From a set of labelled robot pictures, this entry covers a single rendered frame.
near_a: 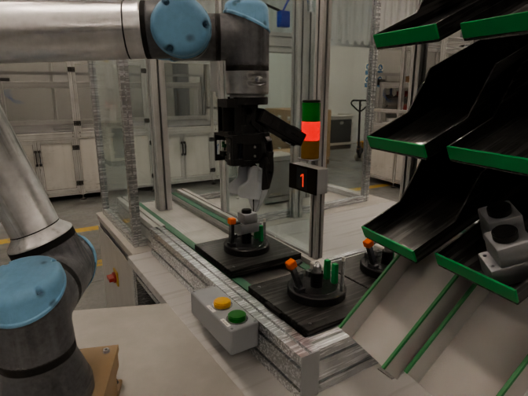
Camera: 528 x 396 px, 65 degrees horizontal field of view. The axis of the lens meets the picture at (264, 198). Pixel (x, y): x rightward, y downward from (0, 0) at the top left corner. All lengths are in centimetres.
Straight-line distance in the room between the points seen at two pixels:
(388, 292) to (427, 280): 8
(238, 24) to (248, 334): 61
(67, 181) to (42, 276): 534
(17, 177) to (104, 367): 37
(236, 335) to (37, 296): 41
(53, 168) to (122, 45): 544
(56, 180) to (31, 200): 522
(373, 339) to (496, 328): 20
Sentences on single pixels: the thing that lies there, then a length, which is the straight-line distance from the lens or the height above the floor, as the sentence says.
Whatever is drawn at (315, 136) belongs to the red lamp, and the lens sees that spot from 113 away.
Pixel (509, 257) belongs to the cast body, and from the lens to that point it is 61.
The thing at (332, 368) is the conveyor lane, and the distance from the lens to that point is 92.
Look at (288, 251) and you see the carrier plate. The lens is 127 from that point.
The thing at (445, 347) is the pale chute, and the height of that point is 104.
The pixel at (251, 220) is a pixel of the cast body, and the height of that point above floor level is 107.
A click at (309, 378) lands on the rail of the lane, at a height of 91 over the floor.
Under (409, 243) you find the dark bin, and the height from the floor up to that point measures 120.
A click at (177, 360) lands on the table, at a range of 102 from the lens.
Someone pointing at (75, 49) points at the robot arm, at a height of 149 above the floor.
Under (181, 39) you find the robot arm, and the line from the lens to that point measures 58.
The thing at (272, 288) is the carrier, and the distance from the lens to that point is 105.
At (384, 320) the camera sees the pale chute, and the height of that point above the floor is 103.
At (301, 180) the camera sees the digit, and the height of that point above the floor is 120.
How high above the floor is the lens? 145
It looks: 15 degrees down
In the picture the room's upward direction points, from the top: straight up
